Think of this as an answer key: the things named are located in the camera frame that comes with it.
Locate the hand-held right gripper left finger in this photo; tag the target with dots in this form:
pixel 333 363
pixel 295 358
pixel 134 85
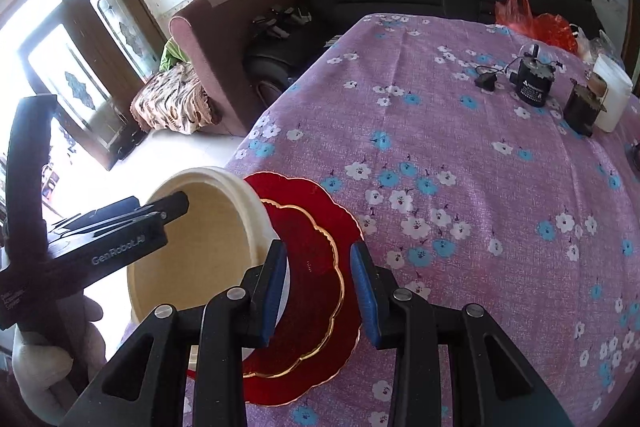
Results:
pixel 275 292

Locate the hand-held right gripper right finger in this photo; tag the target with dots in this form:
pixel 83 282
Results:
pixel 362 294

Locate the patterned cloth stool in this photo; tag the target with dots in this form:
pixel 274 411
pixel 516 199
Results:
pixel 170 99

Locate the dark clutter on sofa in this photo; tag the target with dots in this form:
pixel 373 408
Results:
pixel 280 22

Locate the black water pump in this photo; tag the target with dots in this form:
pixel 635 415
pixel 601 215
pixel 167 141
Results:
pixel 534 82

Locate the person's left hand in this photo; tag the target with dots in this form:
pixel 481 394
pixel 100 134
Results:
pixel 40 367

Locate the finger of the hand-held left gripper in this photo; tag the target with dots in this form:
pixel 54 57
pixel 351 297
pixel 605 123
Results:
pixel 170 204

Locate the green cloth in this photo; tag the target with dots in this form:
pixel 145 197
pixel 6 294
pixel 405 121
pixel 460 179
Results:
pixel 171 54

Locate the clear plastic bag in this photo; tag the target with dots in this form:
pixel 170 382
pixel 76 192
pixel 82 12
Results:
pixel 592 42

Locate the cream ribbed bowl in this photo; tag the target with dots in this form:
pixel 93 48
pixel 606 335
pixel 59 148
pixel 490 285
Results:
pixel 205 247

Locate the wooden glass door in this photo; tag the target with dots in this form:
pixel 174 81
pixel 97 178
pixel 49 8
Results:
pixel 100 57

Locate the red plastic bag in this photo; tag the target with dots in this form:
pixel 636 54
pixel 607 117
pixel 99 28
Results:
pixel 552 34

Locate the brown armchair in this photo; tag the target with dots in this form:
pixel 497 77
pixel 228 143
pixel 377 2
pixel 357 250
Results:
pixel 215 37

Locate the black power adapter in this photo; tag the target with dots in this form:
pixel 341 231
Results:
pixel 486 81

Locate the dark cylindrical cup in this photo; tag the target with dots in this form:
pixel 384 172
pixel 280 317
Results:
pixel 582 109

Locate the large red scalloped plate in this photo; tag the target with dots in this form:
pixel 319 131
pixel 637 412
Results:
pixel 345 232

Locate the purple floral tablecloth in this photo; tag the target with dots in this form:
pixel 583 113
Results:
pixel 475 207

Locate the white plastic container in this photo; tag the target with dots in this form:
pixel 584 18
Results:
pixel 612 97

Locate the small gold-rimmed red plate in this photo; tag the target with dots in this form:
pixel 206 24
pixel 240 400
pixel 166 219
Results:
pixel 310 282

